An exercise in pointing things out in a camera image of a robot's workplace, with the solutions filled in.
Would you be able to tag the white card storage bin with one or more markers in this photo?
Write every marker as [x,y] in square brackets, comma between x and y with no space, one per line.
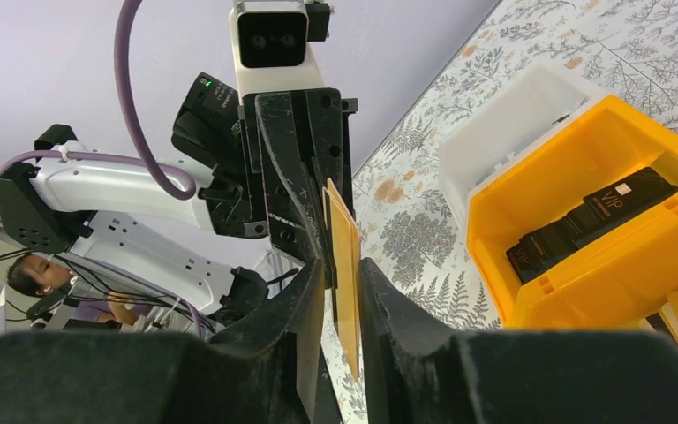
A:
[522,116]

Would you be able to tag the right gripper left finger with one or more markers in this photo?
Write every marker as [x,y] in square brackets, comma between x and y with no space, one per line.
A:
[262,369]

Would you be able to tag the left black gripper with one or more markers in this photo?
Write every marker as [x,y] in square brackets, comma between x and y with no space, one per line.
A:
[216,129]

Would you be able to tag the yellow card storage bin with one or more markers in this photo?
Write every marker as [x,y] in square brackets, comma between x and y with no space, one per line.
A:
[626,279]

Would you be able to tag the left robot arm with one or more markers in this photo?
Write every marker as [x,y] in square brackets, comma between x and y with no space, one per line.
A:
[63,199]

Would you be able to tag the gold credit card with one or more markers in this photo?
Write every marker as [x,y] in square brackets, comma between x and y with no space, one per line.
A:
[345,248]

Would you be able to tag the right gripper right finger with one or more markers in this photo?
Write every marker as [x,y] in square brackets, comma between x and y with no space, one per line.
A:
[420,370]

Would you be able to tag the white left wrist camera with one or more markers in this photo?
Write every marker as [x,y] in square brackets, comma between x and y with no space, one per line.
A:
[271,44]

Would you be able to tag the black VIP cards stack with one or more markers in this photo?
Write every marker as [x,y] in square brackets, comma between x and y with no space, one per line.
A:
[599,213]

